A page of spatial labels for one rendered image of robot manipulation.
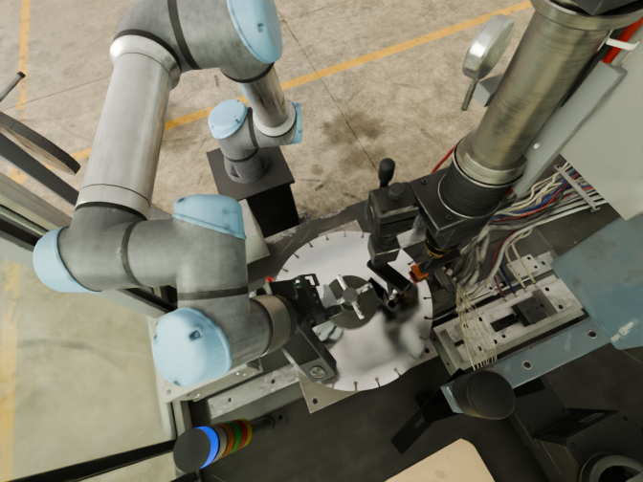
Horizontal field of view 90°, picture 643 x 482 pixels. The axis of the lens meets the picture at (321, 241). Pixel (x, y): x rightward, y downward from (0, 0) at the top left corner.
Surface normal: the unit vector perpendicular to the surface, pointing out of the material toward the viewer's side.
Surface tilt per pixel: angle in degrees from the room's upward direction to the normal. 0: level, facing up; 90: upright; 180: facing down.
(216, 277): 33
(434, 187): 0
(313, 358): 51
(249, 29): 66
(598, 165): 90
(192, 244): 21
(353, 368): 0
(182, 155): 0
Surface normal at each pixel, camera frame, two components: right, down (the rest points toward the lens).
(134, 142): 0.66, -0.33
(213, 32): 0.03, 0.69
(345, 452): -0.07, -0.43
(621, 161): -0.93, 0.37
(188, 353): -0.47, -0.04
